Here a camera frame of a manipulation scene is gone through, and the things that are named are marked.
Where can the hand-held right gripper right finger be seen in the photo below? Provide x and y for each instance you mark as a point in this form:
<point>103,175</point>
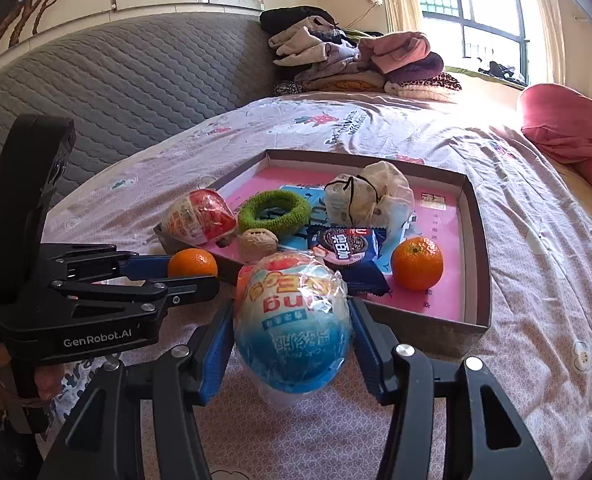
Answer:
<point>365,345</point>

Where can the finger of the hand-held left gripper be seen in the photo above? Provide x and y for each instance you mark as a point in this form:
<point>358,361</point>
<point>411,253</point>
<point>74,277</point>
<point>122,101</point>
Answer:
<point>191,290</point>
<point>146,266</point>

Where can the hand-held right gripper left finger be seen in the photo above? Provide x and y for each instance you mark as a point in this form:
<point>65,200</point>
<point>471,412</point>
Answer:
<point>216,355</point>

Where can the orange mandarin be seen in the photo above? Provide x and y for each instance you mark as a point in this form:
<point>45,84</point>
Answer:
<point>416,263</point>
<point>193,262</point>

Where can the grey cardboard box tray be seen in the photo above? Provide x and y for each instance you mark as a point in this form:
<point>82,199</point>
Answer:
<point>425,332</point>

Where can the red toy egg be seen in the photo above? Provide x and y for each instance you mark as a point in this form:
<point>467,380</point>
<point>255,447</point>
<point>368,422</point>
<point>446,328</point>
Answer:
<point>196,220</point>

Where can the blue toy egg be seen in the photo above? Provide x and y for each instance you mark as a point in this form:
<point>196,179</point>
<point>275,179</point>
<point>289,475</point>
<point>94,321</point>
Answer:
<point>293,330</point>

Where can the brown walnut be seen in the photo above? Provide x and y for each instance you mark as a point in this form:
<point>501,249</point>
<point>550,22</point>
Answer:
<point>257,245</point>

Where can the green fuzzy hair scrunchie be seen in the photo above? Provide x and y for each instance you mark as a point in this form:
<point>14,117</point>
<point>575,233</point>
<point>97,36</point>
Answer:
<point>246,217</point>

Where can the blue cookie packet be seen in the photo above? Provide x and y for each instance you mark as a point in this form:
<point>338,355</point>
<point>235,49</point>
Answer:
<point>348,252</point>

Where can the pink blue workbook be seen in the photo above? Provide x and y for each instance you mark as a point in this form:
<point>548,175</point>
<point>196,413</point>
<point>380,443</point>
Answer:
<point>453,270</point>

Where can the grey quilted headboard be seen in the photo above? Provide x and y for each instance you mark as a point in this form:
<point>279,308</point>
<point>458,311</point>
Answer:
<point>126,90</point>

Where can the beige bed sheet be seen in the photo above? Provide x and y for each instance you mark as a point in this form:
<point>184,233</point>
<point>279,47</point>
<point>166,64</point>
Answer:
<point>585,190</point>

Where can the pile of folded clothes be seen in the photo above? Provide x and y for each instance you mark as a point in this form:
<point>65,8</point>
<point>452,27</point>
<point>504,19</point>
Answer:
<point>351,65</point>

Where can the pink quilted blanket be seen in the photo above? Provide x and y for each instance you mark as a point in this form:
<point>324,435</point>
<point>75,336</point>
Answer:
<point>565,125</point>

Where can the dark clothes bundle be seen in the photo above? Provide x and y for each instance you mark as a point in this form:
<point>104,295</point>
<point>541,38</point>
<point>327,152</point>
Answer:
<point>500,71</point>

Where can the dark framed window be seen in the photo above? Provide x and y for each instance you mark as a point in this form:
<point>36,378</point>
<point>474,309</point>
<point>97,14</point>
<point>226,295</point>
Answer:
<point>463,20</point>

